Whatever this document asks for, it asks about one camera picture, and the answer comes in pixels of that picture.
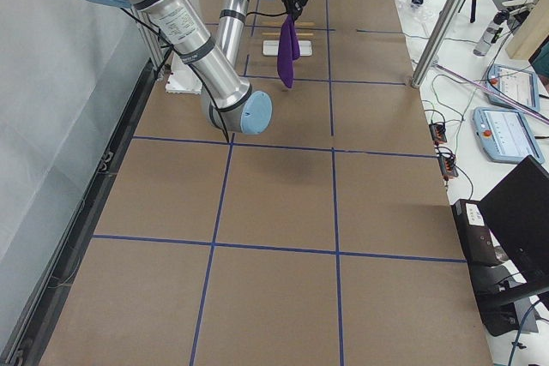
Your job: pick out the black monitor on stand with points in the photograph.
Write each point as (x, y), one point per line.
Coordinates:
(516, 213)

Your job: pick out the black power strip left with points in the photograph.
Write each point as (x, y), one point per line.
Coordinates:
(438, 133)

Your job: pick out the lower teach pendant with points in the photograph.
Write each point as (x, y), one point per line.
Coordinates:
(505, 136)

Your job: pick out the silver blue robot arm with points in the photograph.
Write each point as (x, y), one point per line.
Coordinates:
(229, 101)

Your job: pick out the purple towel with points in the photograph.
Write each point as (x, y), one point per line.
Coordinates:
(288, 52)

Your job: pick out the grey aluminium frame post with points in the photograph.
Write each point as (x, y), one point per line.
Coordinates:
(434, 43)

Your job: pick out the black power strip right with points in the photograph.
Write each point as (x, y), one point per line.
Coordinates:
(447, 166)

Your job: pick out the white towel rack with wooden bars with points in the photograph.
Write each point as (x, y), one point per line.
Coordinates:
(306, 46)

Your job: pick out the upper teach pendant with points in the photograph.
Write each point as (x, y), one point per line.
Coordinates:
(520, 85)

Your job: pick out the black power strip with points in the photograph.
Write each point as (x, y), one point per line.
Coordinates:
(438, 133)
(447, 166)

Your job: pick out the clear water bottle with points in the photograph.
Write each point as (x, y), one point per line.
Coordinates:
(491, 33)

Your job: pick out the black computer box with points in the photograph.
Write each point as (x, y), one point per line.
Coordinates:
(475, 237)

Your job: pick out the teach pendant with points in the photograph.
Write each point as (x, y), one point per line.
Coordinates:
(505, 136)
(520, 85)

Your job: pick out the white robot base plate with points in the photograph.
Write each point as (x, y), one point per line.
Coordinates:
(182, 79)

